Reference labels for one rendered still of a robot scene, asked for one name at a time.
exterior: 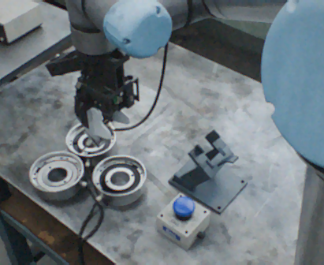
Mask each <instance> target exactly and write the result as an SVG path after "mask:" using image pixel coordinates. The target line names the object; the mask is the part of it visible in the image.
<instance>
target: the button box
mask: <svg viewBox="0 0 324 265"><path fill-rule="evenodd" d="M182 196H185V195H183V194H181V193H179V194H178V195H177V196H176V197H175V198H174V199H173V200H172V202H170V203H169V204H168V205H167V206H166V207H165V208H164V209H163V210H162V211H161V212H160V213H159V214H158V215H157V217H156V226H157V231H158V232H159V233H161V234H162V235H164V237H167V238H169V240H170V241H172V242H174V243H175V244H177V245H178V246H180V247H181V248H183V249H184V250H185V251H187V250H188V249H189V248H191V246H192V245H193V244H194V243H195V242H196V240H197V239H198V238H200V240H202V239H203V238H204V237H205V234H204V231H205V230H206V229H207V227H208V226H210V211H208V210H207V209H206V208H205V207H202V206H200V205H199V204H198V203H196V202H194V201H193V202H194V204H195V206H196V207H195V210H194V213H192V215H189V216H187V217H181V216H179V215H177V214H175V213H174V211H173V202H174V201H175V200H176V199H177V198H179V197H182Z"/></svg>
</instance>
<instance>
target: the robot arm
mask: <svg viewBox="0 0 324 265"><path fill-rule="evenodd" d="M65 2H66V5H67V12H68V16H69V25H70V32H71V36H72V40H73V46H74V48H75V50H73V51H70V52H66V53H65V52H62V53H60V54H56V55H55V56H53V57H52V58H51V59H49V60H50V61H49V62H48V63H46V64H45V67H46V68H47V71H49V74H50V75H51V76H52V77H55V76H61V75H65V74H66V73H73V72H79V71H80V75H81V76H80V77H77V82H76V85H75V89H76V90H75V93H76V94H75V95H74V96H73V98H74V100H75V103H74V110H75V115H76V116H77V119H78V120H79V122H80V123H81V124H82V126H83V127H84V128H85V130H87V133H88V134H89V135H90V136H91V137H92V138H93V139H94V140H96V141H98V142H100V141H101V137H102V138H106V139H108V140H109V139H111V138H112V136H111V133H110V131H109V130H108V128H107V127H106V126H105V125H104V124H103V123H102V121H104V120H108V121H111V122H112V124H114V122H115V121H116V122H119V123H124V124H126V125H128V124H129V123H130V118H129V117H128V115H127V114H125V112H123V110H122V109H123V108H127V109H129V108H130V107H131V106H133V105H134V104H135V102H134V100H136V101H138V102H139V101H140V90H139V80H138V77H137V76H134V75H133V74H131V73H128V72H126V71H125V67H124V63H125V62H127V61H128V60H129V59H130V57H133V58H137V59H145V58H149V57H151V56H153V55H155V54H157V53H158V50H160V48H161V47H164V46H165V45H166V43H167V42H168V40H169V37H170V35H171V32H172V30H175V29H178V28H181V27H183V26H186V25H187V24H191V23H193V22H197V21H200V20H202V19H204V18H219V19H226V20H239V21H258V22H266V23H272V25H271V27H270V30H269V32H268V34H267V37H266V42H265V44H264V48H263V57H262V63H261V77H262V83H263V93H264V98H265V100H266V102H267V103H272V104H273V105H274V113H273V114H272V115H271V117H272V119H273V121H274V124H275V125H276V127H277V130H279V132H280V134H281V135H282V136H283V137H284V139H285V140H286V142H288V144H289V145H291V146H292V148H293V149H294V150H295V152H296V153H297V154H298V156H299V157H300V159H301V160H302V161H303V162H304V163H305V164H306V174H305V178H304V190H303V199H302V204H301V208H300V209H301V212H300V220H299V229H298V233H297V241H296V253H295V257H294V261H295V262H294V265H324V0H65ZM81 70H82V71H81ZM134 84H136V94H135V93H134ZM99 110H100V111H101V112H102V115H101V114H100V111H99ZM102 118H103V119H102Z"/></svg>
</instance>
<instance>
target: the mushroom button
mask: <svg viewBox="0 0 324 265"><path fill-rule="evenodd" d="M195 207H196V206H195V204H194V202H193V200H191V199H190V198H188V197H187V196H182V197H179V198H177V199H176V200H175V201H174V202H173V211H174V213H175V214H177V215H179V216H181V217H187V216H189V215H192V213H194V210H195Z"/></svg>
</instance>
